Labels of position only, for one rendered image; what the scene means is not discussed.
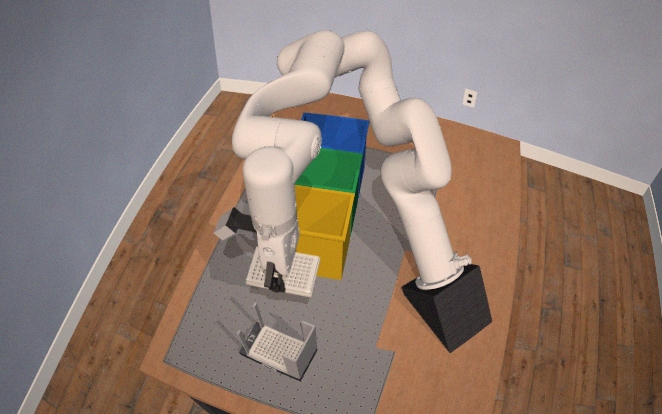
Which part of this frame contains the blue open-top bin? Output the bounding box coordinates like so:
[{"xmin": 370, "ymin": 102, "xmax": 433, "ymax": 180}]
[{"xmin": 301, "ymin": 112, "xmax": 369, "ymax": 158}]

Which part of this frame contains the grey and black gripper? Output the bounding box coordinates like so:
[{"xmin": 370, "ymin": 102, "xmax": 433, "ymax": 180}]
[{"xmin": 253, "ymin": 218, "xmax": 300, "ymax": 293}]

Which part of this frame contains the yellow recycle bin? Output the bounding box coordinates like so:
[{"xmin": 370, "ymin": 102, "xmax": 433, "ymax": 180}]
[{"xmin": 295, "ymin": 185, "xmax": 355, "ymax": 280}]

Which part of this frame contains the green bin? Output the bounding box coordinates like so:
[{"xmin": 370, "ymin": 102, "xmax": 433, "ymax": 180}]
[{"xmin": 295, "ymin": 148, "xmax": 363, "ymax": 237}]

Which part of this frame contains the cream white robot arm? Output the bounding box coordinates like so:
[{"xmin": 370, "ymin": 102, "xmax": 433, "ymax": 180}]
[{"xmin": 214, "ymin": 30, "xmax": 472, "ymax": 290}]

